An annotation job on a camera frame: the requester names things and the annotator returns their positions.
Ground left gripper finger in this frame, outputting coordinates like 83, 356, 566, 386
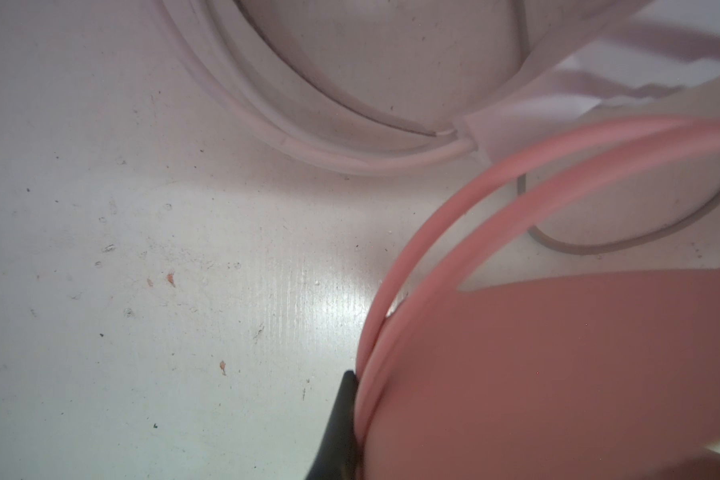
305, 370, 359, 480

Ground white headphones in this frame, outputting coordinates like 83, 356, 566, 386
146, 0, 720, 178

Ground pink cat-ear headphones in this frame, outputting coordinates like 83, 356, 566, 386
351, 116, 720, 479

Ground grey headphone cable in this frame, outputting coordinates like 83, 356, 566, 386
515, 161, 720, 257

